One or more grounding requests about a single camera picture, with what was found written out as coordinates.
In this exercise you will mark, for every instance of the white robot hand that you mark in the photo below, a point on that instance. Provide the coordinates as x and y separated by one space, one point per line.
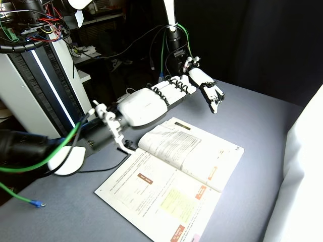
141 108
199 76

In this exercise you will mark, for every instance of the textbook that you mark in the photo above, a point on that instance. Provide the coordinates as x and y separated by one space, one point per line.
176 156

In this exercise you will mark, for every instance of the grey table cloth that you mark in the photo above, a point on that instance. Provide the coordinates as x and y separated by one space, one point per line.
252 121

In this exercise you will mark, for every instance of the black curtain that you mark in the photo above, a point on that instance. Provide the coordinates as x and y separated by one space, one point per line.
265 37

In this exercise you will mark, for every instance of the storage shelf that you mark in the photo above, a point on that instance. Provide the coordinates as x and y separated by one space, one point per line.
101 20

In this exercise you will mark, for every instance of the white paper tag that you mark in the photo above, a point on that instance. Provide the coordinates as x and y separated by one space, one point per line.
79 19

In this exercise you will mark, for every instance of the white rounded robot cover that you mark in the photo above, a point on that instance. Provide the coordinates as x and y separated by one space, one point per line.
80 3

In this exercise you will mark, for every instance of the white backdrop board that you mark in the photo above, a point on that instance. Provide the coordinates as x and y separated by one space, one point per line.
302 176

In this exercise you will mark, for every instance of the black cylindrical robot joint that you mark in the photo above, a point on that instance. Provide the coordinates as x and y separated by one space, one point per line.
30 10

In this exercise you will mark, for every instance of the green terminal block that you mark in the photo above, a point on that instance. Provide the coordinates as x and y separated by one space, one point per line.
11 34

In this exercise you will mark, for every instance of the white robot column, black rail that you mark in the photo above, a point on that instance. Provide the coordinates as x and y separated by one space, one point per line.
15 88

